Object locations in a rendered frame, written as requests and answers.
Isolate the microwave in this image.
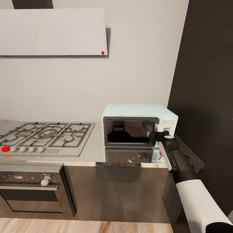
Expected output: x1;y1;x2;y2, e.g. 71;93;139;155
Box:
101;103;178;147

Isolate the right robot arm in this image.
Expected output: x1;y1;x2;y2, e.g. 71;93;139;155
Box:
147;124;233;233

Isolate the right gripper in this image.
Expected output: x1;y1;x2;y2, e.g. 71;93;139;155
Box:
147;130;169;141

